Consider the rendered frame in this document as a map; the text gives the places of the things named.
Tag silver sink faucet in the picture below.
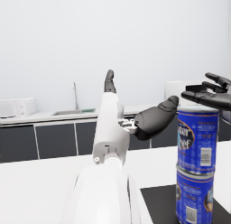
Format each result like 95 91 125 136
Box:
71 81 80 111

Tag white microwave oven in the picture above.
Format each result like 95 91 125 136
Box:
0 97 38 119

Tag dark grey kitchen cabinets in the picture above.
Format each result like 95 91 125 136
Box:
0 114 231 164

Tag white box appliance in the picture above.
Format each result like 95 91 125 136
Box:
164 79 211 107

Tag blue printed can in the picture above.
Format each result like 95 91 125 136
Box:
176 105 220 176
175 164 216 224

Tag dark grey square mat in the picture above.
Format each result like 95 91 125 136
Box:
140 183 231 224

